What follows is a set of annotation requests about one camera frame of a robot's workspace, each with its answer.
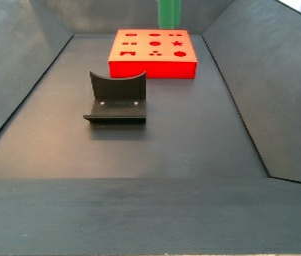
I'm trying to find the black curved holder stand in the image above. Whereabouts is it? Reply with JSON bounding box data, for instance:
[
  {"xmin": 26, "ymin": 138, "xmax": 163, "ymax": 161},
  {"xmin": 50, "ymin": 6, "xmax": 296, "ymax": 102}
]
[{"xmin": 83, "ymin": 73, "xmax": 147, "ymax": 122}]

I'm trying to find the red shape-sorting board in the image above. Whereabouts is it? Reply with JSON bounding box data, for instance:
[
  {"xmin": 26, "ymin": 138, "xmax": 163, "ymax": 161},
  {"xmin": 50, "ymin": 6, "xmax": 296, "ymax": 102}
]
[{"xmin": 109, "ymin": 29, "xmax": 198, "ymax": 79}]

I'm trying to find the green star-shaped rod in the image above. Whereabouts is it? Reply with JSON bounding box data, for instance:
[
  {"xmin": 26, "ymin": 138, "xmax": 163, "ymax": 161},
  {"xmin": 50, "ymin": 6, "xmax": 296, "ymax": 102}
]
[{"xmin": 157, "ymin": 0, "xmax": 181, "ymax": 29}]

